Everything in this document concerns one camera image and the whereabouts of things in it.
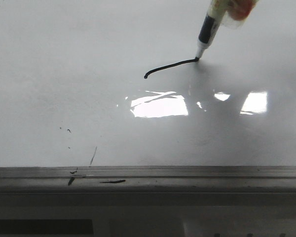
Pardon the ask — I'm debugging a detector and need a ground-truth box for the aluminium whiteboard tray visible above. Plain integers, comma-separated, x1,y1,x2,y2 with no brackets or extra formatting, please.
0,166,296,237

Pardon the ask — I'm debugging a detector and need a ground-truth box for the white whiteboard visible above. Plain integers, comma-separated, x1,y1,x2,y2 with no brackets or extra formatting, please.
0,0,296,167

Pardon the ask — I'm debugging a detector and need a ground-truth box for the black whiteboard marker with tape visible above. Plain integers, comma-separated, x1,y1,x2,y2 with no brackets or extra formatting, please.
195,0,258,61

